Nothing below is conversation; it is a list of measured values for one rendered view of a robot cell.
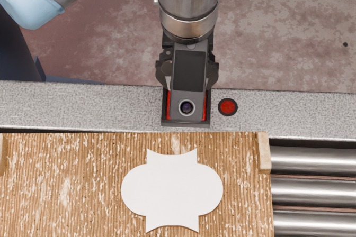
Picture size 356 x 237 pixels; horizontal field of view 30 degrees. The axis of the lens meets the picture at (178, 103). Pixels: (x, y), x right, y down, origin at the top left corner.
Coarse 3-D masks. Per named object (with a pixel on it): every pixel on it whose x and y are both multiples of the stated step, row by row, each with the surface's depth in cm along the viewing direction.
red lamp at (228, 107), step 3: (225, 102) 105; (228, 102) 105; (231, 102) 105; (222, 105) 105; (225, 105) 105; (228, 105) 105; (231, 105) 105; (234, 105) 105; (222, 108) 104; (225, 108) 104; (228, 108) 104; (231, 108) 104; (234, 108) 104; (222, 111) 104; (225, 111) 104; (228, 111) 104; (231, 111) 104
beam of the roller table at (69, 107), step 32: (0, 96) 106; (32, 96) 106; (64, 96) 106; (96, 96) 106; (128, 96) 105; (160, 96) 105; (224, 96) 105; (256, 96) 105; (288, 96) 105; (320, 96) 105; (352, 96) 105; (0, 128) 104; (32, 128) 103; (64, 128) 103; (96, 128) 103; (128, 128) 103; (160, 128) 103; (192, 128) 103; (224, 128) 103; (256, 128) 103; (288, 128) 103; (320, 128) 103; (352, 128) 103
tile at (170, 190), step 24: (144, 168) 97; (168, 168) 97; (192, 168) 97; (144, 192) 96; (168, 192) 95; (192, 192) 95; (216, 192) 95; (144, 216) 95; (168, 216) 94; (192, 216) 94
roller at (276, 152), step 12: (276, 156) 101; (288, 156) 100; (300, 156) 100; (312, 156) 100; (324, 156) 100; (336, 156) 100; (348, 156) 100; (276, 168) 101; (288, 168) 101; (300, 168) 101; (312, 168) 101; (324, 168) 100; (336, 168) 100; (348, 168) 100
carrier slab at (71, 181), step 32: (32, 160) 99; (64, 160) 99; (96, 160) 99; (128, 160) 99; (224, 160) 99; (256, 160) 99; (0, 192) 97; (32, 192) 97; (64, 192) 97; (96, 192) 97; (224, 192) 96; (256, 192) 96; (0, 224) 95; (32, 224) 95; (64, 224) 95; (96, 224) 95; (128, 224) 95; (224, 224) 94; (256, 224) 94
